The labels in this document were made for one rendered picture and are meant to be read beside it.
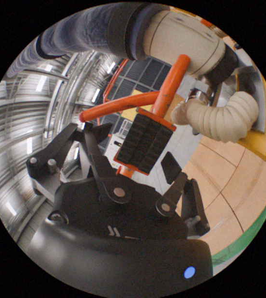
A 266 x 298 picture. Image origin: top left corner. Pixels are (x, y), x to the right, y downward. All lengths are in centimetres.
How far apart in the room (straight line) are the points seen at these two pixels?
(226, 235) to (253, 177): 35
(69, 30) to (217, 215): 98
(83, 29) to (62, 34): 7
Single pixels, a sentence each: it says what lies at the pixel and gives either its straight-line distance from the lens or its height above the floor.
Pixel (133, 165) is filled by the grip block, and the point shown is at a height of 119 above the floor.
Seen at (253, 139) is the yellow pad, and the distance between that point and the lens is 15.
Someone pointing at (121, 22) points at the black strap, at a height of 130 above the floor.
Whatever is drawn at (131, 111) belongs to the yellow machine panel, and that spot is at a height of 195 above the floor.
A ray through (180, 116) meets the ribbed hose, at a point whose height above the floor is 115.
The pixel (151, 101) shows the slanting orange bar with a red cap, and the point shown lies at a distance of 17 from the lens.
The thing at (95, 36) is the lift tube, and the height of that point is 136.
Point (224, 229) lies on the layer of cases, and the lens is 72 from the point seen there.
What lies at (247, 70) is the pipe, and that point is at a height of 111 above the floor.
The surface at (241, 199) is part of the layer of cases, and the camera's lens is 69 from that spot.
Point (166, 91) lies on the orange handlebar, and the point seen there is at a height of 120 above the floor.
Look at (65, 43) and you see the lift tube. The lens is 30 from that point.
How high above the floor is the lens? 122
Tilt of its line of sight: 5 degrees down
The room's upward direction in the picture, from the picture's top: 65 degrees counter-clockwise
